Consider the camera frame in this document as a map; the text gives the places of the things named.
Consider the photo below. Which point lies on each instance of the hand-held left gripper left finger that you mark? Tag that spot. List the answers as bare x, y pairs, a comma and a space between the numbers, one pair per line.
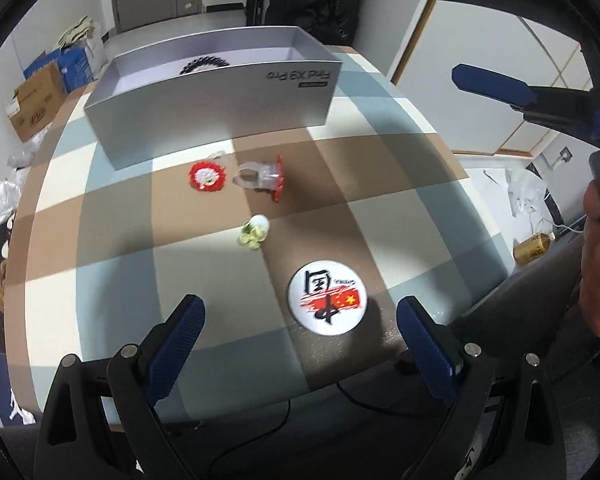
180, 340

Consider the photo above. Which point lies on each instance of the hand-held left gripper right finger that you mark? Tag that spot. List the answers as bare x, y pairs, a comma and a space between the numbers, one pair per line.
427, 350

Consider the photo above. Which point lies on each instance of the round white badge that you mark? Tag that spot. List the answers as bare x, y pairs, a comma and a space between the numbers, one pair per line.
325, 295

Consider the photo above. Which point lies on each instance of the silver cardboard box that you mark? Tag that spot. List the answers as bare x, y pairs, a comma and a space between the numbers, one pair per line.
205, 115

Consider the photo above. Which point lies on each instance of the white wardrobe with wood trim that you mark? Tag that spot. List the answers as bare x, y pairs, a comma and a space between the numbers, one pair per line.
480, 85

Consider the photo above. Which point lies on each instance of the white plastic bag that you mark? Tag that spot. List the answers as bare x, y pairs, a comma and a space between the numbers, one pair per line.
522, 195

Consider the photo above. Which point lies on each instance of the yellow drink bottle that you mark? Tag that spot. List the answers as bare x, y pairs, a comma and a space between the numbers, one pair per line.
532, 249

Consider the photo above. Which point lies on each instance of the blue paper bag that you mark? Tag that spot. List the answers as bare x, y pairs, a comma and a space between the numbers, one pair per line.
10, 390

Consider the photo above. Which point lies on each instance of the grey plastic parcel bag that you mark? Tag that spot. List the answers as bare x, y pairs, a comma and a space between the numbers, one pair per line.
5, 195

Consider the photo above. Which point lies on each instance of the brown cardboard box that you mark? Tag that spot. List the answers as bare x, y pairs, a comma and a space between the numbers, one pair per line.
35, 105

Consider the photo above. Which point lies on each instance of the blue cardboard box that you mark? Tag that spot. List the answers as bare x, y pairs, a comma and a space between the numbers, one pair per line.
77, 67

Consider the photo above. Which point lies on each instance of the white sack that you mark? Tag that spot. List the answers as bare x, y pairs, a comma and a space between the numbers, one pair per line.
96, 50

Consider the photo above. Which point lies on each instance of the cream clothes pile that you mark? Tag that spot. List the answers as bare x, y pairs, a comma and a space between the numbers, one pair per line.
77, 30

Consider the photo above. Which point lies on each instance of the wall socket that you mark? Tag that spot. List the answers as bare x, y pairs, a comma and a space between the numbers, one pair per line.
563, 153

